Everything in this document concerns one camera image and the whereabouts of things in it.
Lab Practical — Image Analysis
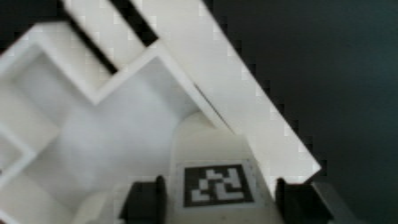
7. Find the white chair seat part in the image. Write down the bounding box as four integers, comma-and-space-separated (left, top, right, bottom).
0, 22, 226, 224

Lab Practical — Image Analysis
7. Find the white U-shaped obstacle fence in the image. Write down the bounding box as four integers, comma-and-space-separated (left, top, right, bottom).
61, 0, 320, 185

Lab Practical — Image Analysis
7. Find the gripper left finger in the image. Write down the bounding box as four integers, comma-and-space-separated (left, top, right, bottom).
119, 176, 167, 224

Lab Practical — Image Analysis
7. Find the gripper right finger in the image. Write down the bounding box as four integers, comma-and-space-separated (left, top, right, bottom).
276, 178, 356, 224

